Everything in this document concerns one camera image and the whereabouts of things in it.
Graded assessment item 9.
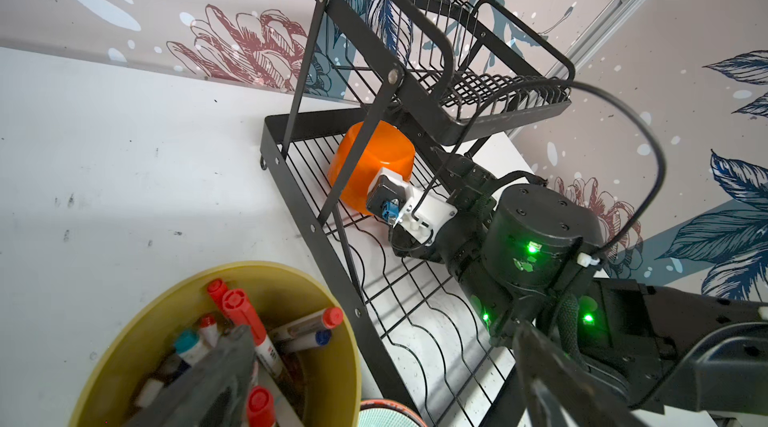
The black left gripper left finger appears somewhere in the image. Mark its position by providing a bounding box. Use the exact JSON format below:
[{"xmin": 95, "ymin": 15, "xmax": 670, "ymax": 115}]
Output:
[{"xmin": 126, "ymin": 325, "xmax": 256, "ymax": 426}]

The black wire dish rack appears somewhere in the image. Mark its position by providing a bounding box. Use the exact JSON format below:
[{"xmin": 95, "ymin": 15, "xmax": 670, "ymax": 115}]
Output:
[{"xmin": 259, "ymin": 0, "xmax": 577, "ymax": 427}]

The yellow marker cup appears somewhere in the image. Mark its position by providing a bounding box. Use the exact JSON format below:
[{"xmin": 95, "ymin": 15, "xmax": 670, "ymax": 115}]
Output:
[{"xmin": 70, "ymin": 261, "xmax": 362, "ymax": 426}]

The blue cap marker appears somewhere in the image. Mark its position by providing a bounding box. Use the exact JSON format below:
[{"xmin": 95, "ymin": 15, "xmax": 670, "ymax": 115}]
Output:
[{"xmin": 279, "ymin": 329, "xmax": 332, "ymax": 354}]

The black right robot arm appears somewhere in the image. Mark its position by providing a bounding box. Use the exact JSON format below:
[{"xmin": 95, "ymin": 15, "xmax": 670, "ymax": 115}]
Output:
[{"xmin": 382, "ymin": 152, "xmax": 767, "ymax": 415}]

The red cap marker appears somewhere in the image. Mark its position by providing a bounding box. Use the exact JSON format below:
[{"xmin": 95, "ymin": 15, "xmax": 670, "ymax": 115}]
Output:
[{"xmin": 221, "ymin": 289, "xmax": 285, "ymax": 380}]

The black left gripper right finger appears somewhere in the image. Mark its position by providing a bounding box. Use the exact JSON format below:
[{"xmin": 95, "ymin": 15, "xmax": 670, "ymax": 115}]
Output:
[{"xmin": 513, "ymin": 322, "xmax": 643, "ymax": 426}]

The teal patterned ceramic bowl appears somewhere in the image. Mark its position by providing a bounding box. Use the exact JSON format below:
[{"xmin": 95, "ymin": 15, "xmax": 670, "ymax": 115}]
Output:
[{"xmin": 358, "ymin": 399, "xmax": 426, "ymax": 427}]

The orange plastic bowl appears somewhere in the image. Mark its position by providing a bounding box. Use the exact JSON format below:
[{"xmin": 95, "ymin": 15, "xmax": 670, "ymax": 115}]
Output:
[{"xmin": 328, "ymin": 121, "xmax": 415, "ymax": 216}]

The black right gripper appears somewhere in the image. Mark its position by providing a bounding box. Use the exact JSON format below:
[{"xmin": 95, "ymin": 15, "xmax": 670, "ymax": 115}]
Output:
[{"xmin": 390, "ymin": 147, "xmax": 497, "ymax": 265}]

